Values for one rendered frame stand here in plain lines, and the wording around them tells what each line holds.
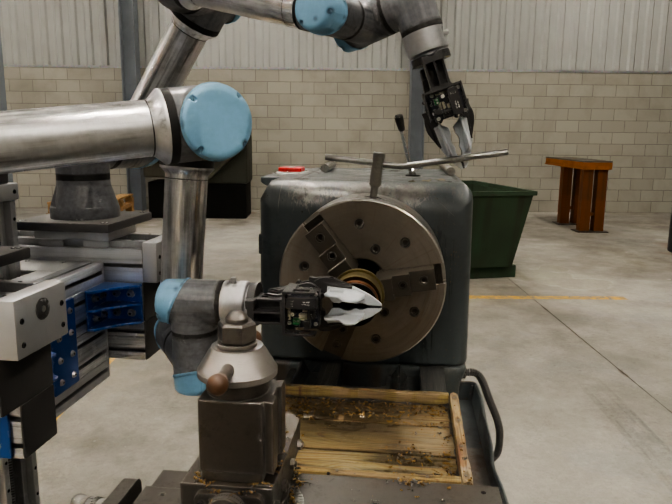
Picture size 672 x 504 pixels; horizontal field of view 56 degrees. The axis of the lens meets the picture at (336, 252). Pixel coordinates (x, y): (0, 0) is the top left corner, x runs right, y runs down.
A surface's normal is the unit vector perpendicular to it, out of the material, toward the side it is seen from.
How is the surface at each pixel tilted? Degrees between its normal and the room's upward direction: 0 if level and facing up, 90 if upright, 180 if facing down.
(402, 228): 90
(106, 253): 90
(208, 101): 89
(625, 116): 90
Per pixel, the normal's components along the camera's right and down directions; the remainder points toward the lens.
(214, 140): 0.56, 0.15
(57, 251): -0.14, 0.18
